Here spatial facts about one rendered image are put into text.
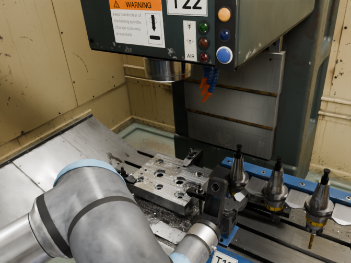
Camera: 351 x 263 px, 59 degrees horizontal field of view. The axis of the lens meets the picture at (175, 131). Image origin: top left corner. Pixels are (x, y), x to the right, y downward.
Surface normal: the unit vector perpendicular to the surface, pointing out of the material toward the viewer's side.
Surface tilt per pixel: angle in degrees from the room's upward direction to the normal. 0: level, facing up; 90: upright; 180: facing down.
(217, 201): 62
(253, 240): 0
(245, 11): 90
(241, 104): 90
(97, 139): 24
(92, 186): 1
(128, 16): 90
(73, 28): 90
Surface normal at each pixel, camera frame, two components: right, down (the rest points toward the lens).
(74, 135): 0.28, -0.69
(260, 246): -0.07, -0.86
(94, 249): -0.26, -0.16
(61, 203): -0.07, -0.53
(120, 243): 0.32, -0.35
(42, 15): 0.83, 0.23
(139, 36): -0.55, 0.45
